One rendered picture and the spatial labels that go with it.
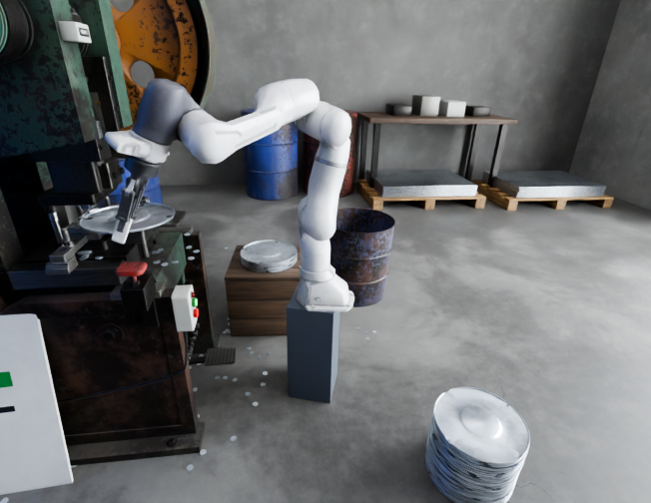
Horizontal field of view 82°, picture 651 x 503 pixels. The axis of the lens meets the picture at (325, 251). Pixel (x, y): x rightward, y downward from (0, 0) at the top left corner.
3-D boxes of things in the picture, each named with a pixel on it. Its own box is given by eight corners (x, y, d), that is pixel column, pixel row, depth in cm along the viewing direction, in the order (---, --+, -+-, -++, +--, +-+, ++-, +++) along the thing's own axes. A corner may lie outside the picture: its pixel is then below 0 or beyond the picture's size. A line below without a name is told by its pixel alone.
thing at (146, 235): (191, 243, 142) (186, 209, 136) (183, 258, 129) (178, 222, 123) (121, 245, 139) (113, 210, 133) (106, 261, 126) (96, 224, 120)
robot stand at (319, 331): (336, 373, 172) (340, 288, 152) (329, 403, 156) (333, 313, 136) (299, 367, 175) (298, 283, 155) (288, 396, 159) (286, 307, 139)
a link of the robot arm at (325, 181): (341, 163, 131) (356, 176, 115) (323, 228, 140) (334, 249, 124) (311, 156, 128) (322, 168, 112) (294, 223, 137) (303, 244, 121)
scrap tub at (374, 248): (377, 272, 260) (383, 207, 239) (396, 306, 222) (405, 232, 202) (318, 275, 254) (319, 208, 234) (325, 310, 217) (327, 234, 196)
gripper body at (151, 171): (156, 168, 86) (144, 203, 89) (165, 160, 94) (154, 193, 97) (122, 153, 84) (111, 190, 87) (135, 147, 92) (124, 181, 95)
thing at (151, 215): (63, 236, 113) (62, 233, 112) (101, 205, 139) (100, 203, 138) (164, 233, 117) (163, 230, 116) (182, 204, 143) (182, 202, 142)
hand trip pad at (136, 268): (152, 284, 107) (148, 260, 103) (146, 295, 101) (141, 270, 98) (126, 285, 106) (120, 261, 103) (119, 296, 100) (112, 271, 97)
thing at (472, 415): (473, 377, 140) (474, 376, 139) (548, 437, 117) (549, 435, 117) (415, 408, 126) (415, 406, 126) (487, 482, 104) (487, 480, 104)
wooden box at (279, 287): (307, 295, 230) (307, 245, 215) (308, 335, 196) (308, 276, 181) (241, 296, 228) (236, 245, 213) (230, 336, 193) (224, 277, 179)
